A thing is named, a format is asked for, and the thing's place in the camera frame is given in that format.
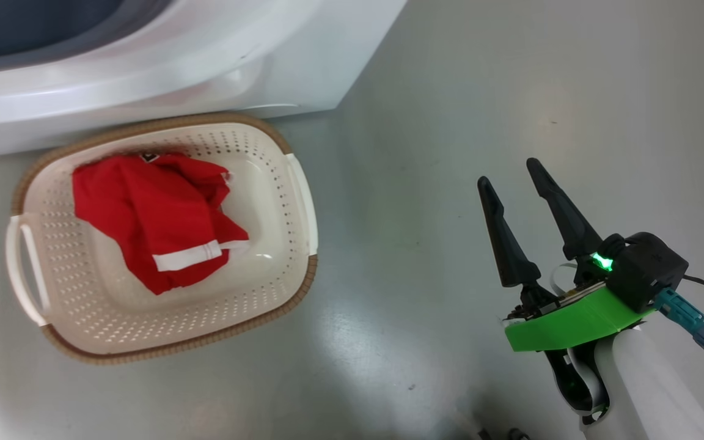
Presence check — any cream perforated laundry basket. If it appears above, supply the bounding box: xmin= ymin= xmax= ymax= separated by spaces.
xmin=5 ymin=112 xmax=320 ymax=366

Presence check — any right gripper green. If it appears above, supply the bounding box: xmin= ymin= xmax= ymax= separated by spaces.
xmin=477 ymin=158 xmax=656 ymax=423

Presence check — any grey rubber door gasket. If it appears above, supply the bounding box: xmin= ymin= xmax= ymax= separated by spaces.
xmin=0 ymin=0 xmax=177 ymax=78

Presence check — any red sports jersey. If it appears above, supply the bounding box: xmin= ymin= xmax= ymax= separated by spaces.
xmin=71 ymin=152 xmax=251 ymax=296

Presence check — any white front-load washing machine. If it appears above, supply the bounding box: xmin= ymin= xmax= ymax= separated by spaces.
xmin=0 ymin=0 xmax=408 ymax=161

